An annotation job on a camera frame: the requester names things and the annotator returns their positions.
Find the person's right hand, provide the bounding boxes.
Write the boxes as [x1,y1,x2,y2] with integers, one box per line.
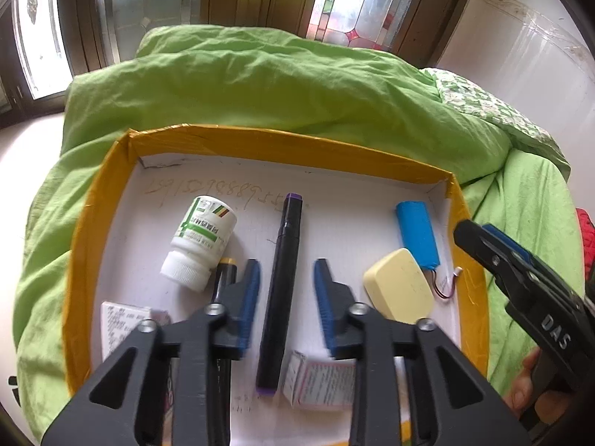
[504,349,541,419]

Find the yellow cardboard box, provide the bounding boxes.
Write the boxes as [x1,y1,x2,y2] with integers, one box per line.
[62,123,490,446]

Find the white pill bottle green label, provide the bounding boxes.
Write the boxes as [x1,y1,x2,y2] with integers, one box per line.
[159,195,239,293]

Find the cream plastic case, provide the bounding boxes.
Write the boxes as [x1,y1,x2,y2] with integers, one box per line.
[363,248,435,323]

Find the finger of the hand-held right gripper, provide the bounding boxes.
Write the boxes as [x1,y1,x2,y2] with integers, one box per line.
[481,224,559,284]
[453,220,535,298]

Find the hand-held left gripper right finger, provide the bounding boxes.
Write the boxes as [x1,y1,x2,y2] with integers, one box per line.
[312,258,533,446]

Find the white silver carton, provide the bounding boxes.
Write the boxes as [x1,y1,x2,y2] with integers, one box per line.
[100,300,172,368]

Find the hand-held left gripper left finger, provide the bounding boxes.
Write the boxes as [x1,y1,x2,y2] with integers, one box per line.
[41,258,262,446]

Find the red cloth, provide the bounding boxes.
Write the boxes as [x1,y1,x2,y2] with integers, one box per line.
[575,208,595,289]

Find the black marker yellow cap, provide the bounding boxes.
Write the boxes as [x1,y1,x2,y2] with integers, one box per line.
[211,256,240,303]

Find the black marker purple caps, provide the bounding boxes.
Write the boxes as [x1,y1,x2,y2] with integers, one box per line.
[255,193,305,398]

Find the green floral patterned cloth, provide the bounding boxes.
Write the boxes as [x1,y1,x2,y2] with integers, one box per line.
[421,67,572,182]

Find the small grey printed carton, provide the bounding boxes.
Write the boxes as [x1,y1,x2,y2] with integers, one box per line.
[281,350,356,412]

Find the wooden framed glass window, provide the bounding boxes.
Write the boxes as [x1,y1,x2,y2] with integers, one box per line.
[0,0,479,126]

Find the green blanket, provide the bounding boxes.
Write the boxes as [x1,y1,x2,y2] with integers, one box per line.
[14,25,582,446]

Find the blue battery pack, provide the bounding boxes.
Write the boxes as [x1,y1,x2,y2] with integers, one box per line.
[395,201,463,299]

